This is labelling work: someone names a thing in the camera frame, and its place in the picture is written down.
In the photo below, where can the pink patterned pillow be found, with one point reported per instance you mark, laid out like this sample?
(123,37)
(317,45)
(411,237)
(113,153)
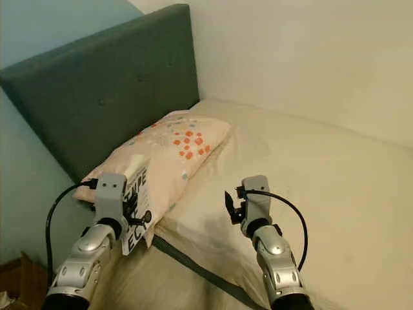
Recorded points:
(181,152)

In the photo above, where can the teal padded headboard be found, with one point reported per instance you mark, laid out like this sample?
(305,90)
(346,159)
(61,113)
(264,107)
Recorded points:
(97,90)

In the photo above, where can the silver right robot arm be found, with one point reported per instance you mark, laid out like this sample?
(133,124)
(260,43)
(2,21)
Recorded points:
(281,268)

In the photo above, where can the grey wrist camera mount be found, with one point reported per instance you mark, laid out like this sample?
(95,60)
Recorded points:
(111,197)
(257,197)

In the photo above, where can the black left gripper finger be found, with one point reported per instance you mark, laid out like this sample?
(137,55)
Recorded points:
(147,217)

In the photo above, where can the beige sheeted mattress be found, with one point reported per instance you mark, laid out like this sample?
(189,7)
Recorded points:
(310,181)

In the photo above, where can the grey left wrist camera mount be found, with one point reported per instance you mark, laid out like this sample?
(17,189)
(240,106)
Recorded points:
(111,197)

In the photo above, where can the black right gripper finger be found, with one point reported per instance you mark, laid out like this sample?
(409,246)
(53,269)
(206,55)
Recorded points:
(230,201)

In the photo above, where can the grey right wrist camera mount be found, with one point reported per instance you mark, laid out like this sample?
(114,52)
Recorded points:
(257,197)

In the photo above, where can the white book blue letters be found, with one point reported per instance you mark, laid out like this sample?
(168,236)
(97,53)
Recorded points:
(139,187)

